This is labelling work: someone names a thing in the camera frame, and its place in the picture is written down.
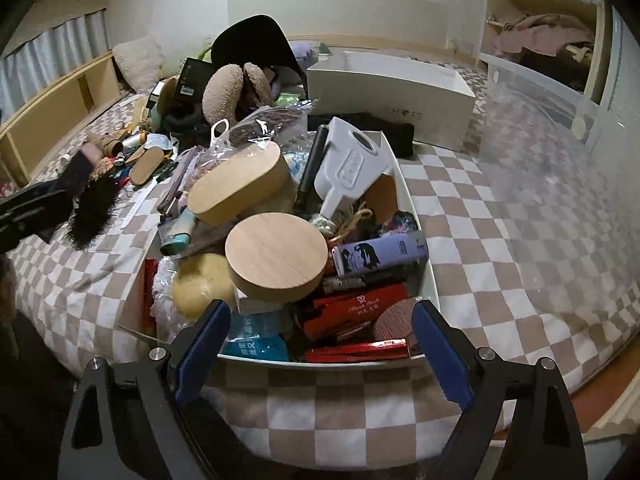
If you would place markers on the black fluffy wig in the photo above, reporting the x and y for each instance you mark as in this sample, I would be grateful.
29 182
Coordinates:
92 210

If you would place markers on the round wooden box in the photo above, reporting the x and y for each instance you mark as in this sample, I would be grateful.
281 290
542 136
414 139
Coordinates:
275 255

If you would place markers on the white storage container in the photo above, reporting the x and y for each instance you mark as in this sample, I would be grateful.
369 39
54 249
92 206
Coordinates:
415 240

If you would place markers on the red foil strip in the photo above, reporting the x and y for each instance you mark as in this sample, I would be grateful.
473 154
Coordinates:
355 351

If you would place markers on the teal bottle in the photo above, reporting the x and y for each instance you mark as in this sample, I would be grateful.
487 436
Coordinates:
180 232

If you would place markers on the black cap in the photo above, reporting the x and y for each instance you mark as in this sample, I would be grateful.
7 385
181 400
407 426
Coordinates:
250 45

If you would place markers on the purple plush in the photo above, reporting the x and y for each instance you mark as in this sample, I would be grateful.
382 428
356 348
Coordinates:
302 54

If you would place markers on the grey curtain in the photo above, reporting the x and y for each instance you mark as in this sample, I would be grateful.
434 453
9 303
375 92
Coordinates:
45 55

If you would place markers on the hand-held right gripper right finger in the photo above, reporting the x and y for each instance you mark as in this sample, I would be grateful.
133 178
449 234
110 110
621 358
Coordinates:
442 355

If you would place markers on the cardboard tube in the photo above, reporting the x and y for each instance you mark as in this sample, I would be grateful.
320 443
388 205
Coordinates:
107 142

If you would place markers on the cream pillow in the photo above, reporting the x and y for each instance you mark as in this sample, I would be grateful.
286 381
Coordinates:
137 62

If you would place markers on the red gift box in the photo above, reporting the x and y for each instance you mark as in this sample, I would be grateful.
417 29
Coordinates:
350 310

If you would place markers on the oval wooden box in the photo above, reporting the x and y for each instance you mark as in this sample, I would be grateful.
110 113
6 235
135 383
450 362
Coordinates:
240 185

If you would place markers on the yellow sponge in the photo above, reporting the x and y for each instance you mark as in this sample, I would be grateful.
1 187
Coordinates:
200 285

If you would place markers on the oval wooden brush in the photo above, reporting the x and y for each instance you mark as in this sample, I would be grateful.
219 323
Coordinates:
147 165

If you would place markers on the teal packet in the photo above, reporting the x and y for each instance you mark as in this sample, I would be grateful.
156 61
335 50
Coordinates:
255 340

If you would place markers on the black cardboard box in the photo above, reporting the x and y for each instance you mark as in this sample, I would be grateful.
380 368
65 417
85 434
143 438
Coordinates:
192 82

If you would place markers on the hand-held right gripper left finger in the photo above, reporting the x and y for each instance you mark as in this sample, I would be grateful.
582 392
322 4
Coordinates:
202 350

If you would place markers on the white dustpan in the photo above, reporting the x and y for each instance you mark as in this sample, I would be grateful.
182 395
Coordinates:
355 165

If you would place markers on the purple tube with picture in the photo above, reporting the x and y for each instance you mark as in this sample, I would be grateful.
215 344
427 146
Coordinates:
380 255

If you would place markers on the clear plastic storage bin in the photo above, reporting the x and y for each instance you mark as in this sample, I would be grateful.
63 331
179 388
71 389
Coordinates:
550 170

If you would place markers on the clear plastic bag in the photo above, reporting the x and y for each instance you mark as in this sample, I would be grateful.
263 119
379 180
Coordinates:
260 132

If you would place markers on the large white box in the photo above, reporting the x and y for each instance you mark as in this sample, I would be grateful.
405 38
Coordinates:
390 95

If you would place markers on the wooden bed shelf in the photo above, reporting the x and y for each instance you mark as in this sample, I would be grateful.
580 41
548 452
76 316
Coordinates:
45 120

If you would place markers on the closet shelf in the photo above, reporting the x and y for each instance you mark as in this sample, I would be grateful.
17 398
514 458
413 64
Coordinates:
545 5

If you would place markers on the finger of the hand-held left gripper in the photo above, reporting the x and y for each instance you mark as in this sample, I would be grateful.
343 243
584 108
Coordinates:
50 200

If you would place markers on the pile of clothes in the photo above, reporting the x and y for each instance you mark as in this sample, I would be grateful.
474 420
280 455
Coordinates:
540 35

